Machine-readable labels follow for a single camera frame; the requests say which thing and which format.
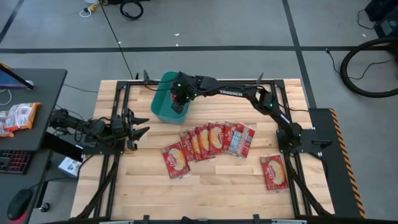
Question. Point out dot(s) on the black keyboard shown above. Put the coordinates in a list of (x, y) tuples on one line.
[(14, 161)]

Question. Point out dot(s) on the black platform hazard stripe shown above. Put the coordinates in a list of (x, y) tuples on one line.
[(329, 174)]

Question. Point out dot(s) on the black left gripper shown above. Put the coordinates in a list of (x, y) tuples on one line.
[(122, 124)]

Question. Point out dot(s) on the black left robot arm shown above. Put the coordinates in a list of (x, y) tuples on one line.
[(93, 128)]

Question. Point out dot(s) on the tilted computer screen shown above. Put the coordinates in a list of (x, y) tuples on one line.
[(9, 79)]

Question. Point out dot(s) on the white printed box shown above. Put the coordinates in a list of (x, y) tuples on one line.
[(70, 166)]

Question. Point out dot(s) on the teal plastic basket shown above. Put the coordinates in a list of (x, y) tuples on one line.
[(161, 109)]

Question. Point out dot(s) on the black computer mouse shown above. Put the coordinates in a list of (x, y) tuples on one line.
[(18, 203)]

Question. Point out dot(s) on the black equipment case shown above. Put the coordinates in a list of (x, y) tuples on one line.
[(385, 18)]

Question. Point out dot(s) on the orange snack bag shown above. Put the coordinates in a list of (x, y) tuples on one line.
[(3, 130)]

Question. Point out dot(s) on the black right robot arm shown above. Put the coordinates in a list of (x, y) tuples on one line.
[(236, 92)]

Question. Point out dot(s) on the black desk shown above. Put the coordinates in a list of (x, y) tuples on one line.
[(46, 93)]

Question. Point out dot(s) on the black aluminium rig frame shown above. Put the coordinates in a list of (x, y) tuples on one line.
[(122, 84)]

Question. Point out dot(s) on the snack packets on desk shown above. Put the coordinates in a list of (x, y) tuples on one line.
[(21, 116)]

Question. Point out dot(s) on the red popcorn bag blue label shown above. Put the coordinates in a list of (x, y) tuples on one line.
[(242, 140)]

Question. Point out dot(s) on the black control box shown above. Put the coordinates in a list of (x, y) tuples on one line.
[(62, 146)]

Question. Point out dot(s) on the black desk caster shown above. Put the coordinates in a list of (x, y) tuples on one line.
[(45, 207)]

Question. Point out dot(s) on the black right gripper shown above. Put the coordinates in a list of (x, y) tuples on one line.
[(184, 88)]

